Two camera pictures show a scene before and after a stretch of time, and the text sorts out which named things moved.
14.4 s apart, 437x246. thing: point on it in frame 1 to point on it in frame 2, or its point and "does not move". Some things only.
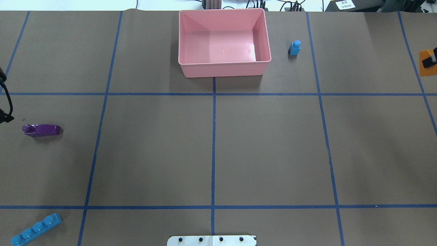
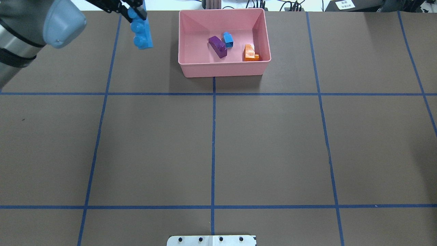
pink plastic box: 223,42 does not move
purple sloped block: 41,130 to 218,46
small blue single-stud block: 295,48 to 228,40
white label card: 344,5 does not move
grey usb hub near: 288,9 does not move
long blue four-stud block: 49,221 to 140,29
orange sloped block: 430,70 to 249,54
